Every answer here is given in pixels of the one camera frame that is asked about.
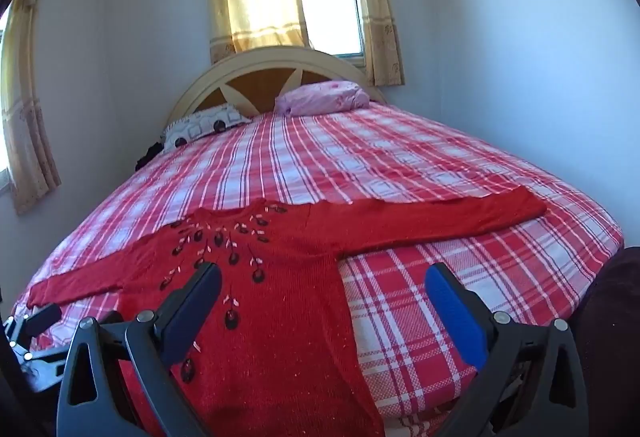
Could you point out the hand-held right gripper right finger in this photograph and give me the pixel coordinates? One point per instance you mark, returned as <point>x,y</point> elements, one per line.
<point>457,312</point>

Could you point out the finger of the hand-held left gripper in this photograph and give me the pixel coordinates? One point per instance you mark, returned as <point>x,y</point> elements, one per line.
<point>45,358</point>
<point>42,319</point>

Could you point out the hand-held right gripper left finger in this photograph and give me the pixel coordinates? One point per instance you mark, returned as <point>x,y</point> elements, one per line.
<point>192,312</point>

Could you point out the red knit sweater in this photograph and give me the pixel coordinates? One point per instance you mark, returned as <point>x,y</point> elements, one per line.
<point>280,267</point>

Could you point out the dark maroon cloth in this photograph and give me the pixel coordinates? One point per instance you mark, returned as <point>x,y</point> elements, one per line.
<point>615,307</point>

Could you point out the red plaid bed sheet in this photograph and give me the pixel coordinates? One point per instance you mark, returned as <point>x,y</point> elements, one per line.
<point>400,157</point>

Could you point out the black and white patterned pillow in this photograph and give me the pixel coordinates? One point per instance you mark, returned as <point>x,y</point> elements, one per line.
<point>200,129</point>

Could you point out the side window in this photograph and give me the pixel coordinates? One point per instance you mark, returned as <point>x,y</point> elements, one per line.
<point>4,117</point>

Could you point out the cream wooden headboard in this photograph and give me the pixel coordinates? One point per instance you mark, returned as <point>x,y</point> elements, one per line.
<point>260,89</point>

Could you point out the pink pillow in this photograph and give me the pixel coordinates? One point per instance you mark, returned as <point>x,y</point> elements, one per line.
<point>325,97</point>

